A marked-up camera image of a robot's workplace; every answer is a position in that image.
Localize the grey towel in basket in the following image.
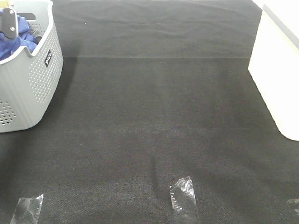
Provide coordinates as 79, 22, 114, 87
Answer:
30, 27, 43, 44

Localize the clear tape piece left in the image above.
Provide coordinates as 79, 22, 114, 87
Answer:
10, 194, 44, 224

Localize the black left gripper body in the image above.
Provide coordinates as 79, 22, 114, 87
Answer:
0, 7, 18, 39

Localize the clear tape piece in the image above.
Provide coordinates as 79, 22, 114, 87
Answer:
169, 176, 200, 224
286, 198, 299, 216
10, 194, 44, 224

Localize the clear tape piece right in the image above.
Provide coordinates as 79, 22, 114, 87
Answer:
286, 198, 299, 216

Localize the grey perforated laundry basket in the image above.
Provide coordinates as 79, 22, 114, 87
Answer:
0, 0, 64, 133

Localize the white plastic storage box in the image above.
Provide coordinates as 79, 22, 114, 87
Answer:
248, 0, 299, 141

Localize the clear tape piece centre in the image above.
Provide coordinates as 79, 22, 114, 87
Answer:
169, 176, 200, 224

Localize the black fabric table mat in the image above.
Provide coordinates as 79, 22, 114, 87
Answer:
0, 0, 299, 224

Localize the blue microfibre towel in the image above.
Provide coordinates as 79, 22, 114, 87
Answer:
0, 16, 37, 61

